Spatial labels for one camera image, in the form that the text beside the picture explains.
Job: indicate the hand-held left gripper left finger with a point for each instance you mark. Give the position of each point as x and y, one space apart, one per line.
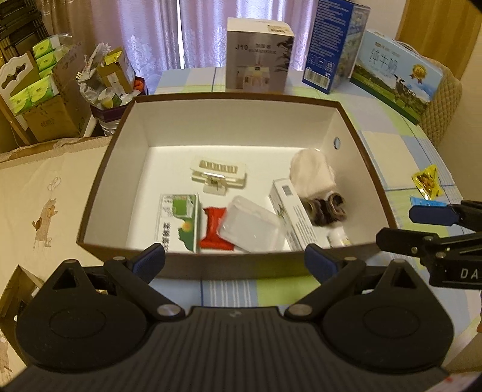
150 261

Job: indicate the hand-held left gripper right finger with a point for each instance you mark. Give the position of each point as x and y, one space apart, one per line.
320 264

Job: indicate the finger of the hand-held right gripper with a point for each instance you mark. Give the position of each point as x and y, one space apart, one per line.
433 215
406 241

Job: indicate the blue snack packet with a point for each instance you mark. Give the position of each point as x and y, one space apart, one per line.
423 201

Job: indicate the small white bottle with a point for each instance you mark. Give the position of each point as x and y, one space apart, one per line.
337 237

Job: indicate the green and white carton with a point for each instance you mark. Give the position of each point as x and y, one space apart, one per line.
177 222

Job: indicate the large brown cardboard box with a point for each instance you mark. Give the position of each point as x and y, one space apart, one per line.
244 265

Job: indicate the clear plastic box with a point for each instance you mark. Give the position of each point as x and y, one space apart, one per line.
250 224

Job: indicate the white plastic hook rack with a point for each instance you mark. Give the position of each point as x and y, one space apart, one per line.
218 173

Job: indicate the yellow snack packet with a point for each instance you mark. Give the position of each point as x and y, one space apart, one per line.
427 181

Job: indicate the long white carton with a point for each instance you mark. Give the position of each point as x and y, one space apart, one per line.
297 222

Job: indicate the red snack packet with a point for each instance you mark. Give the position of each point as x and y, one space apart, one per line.
212 233

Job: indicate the chair with quilted beige cover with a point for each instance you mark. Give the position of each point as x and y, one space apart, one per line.
442 109

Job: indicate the beige printed cover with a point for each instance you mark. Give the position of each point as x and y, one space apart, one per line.
45 181

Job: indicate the light blue milk gift box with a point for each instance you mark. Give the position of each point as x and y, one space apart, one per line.
391 79

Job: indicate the dark purple bin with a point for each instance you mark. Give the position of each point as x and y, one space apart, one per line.
109 117

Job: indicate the small orange object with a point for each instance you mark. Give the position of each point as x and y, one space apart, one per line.
140 85

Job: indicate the large open cardboard box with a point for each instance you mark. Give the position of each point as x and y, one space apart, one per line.
64 101

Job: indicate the crumpled clear plastic wrap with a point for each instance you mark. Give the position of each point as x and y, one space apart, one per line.
90 83

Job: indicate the yellow curtain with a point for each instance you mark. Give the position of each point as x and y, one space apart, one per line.
433 26

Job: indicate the small brown cardboard box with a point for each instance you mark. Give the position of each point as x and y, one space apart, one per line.
116 73

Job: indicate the dark blue milk case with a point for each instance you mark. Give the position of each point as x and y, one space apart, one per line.
327 45

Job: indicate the stack of green tissue packs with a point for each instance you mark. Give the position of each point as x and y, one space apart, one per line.
37 90

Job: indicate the grey humidifier box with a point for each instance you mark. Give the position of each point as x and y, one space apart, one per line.
256 56

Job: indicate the sheer purple curtain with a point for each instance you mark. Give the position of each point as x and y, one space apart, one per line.
158 34

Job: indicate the white carved chair back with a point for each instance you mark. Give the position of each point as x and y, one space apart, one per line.
15 75

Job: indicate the black shelf rack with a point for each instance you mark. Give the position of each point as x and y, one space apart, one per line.
19 22

